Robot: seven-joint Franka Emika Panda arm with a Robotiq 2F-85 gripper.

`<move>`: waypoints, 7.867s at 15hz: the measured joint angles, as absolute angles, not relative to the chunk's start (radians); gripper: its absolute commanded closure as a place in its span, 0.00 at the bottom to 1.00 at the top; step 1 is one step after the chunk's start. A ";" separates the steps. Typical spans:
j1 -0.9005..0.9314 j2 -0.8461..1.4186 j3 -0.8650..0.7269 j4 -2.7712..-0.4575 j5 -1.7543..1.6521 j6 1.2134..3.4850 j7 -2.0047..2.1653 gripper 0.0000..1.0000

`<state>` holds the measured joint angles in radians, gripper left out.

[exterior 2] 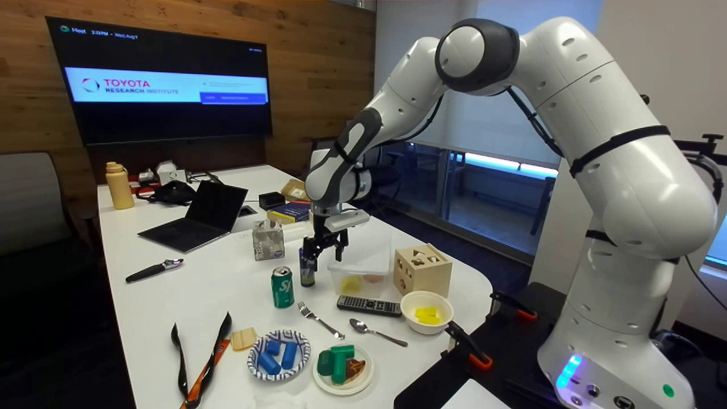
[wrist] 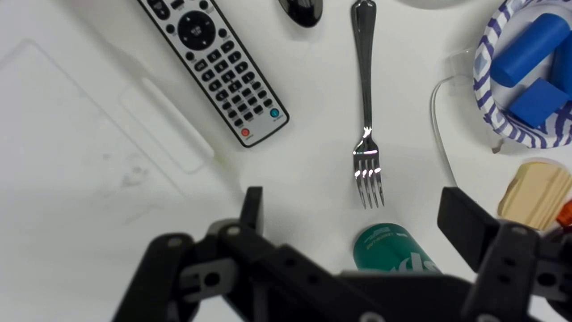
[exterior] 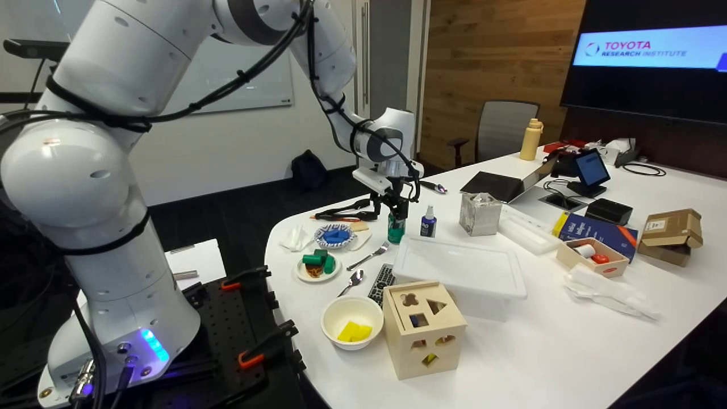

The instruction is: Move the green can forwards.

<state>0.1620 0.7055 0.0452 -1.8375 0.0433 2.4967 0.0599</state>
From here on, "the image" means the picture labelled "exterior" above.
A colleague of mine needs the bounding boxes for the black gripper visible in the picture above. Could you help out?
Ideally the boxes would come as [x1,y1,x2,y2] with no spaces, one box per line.
[376,176,423,223]

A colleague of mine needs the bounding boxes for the small blue bottle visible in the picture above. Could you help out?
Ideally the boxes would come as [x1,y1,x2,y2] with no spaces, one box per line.
[420,204,439,240]

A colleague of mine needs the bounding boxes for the metal fork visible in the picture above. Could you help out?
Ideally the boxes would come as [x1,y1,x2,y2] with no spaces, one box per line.
[346,245,392,274]

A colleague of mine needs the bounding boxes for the black remote control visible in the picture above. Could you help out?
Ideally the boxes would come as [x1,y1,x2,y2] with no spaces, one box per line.
[367,261,398,304]

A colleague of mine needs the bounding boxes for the blue patterned plate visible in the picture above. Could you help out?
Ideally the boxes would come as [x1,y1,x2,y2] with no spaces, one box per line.
[313,223,358,253]

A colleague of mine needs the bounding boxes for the square metal container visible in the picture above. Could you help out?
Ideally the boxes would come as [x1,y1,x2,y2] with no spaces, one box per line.
[460,191,504,240]

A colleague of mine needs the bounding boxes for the metal spoon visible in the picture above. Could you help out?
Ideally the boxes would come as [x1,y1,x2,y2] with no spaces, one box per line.
[336,268,367,300]

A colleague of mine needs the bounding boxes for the black bag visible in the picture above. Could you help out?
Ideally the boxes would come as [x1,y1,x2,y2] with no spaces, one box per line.
[292,149,331,193]

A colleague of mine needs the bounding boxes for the white crumpled napkin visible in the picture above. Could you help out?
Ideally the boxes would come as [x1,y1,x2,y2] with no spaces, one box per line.
[279,225,319,254]

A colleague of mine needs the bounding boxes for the small white plate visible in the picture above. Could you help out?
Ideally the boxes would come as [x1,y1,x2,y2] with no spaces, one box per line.
[294,253,344,287]

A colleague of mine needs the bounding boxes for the white bowl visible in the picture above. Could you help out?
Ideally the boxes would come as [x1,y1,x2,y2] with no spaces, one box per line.
[319,293,387,353]

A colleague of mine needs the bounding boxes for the yellow block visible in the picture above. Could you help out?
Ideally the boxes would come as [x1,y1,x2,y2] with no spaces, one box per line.
[336,320,361,345]
[348,318,376,342]

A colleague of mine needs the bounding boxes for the wooden shape sorter box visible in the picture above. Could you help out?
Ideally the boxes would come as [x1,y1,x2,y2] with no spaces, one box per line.
[381,279,468,382]

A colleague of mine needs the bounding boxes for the white long plastic box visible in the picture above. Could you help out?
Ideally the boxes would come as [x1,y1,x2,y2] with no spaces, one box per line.
[498,202,567,257]

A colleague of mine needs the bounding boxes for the grey office chair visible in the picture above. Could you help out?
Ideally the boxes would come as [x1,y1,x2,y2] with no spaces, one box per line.
[452,100,540,168]

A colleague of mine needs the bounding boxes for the yellow bottle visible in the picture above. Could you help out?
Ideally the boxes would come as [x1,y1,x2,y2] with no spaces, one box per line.
[519,116,545,165]

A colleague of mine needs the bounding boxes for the black orange clamp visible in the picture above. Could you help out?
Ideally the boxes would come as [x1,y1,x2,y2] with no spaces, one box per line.
[220,264,273,295]
[236,318,300,374]

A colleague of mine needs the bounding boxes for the open cardboard tray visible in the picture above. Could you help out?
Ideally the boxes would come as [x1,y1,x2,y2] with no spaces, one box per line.
[555,236,632,279]

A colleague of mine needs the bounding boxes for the small tablet on stand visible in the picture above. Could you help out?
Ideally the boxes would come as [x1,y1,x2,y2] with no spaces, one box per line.
[567,149,613,200]

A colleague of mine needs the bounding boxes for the black mounting board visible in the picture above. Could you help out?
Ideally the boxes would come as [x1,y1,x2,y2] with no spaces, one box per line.
[169,268,305,409]

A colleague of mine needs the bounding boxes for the small black box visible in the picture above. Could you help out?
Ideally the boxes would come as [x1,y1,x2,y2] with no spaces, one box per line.
[587,198,637,227]

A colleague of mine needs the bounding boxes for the clear plastic bag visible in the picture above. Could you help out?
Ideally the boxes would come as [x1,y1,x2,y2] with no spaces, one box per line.
[564,264,662,325]

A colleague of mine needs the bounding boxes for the white device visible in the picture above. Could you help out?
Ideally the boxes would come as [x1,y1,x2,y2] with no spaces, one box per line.
[602,137,642,167]

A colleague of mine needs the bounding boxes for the brown cardboard box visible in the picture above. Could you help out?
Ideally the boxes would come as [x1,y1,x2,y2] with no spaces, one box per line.
[637,207,704,268]

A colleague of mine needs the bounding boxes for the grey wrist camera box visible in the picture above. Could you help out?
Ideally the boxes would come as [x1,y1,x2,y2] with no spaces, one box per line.
[351,167,395,198]

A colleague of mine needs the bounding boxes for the orange-handled tongs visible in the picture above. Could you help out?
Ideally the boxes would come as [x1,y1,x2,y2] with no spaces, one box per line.
[313,198,381,225]

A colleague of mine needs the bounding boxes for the wall whiteboard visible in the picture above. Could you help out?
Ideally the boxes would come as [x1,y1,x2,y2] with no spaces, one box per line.
[161,30,295,118]

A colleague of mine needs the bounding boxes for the black coiled cable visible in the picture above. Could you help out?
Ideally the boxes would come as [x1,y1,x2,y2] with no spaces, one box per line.
[622,159,668,181]

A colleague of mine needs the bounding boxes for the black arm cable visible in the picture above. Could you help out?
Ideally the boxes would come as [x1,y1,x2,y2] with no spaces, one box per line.
[0,0,427,200]

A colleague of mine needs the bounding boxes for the wall television screen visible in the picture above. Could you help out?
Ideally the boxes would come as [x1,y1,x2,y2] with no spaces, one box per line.
[559,0,727,128]

